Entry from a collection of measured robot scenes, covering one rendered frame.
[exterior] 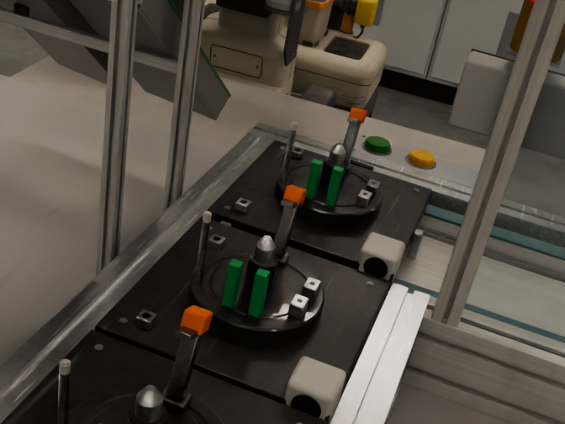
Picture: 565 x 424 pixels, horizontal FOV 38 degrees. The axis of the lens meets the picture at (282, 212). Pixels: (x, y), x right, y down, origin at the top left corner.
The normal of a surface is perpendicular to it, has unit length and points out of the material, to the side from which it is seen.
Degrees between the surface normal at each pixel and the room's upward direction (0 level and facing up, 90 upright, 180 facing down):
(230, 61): 98
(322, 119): 0
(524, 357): 90
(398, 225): 0
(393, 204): 0
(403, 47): 90
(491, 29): 90
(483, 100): 90
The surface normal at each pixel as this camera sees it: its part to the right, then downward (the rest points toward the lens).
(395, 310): 0.16, -0.85
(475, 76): -0.34, 0.43
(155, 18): 0.85, 0.38
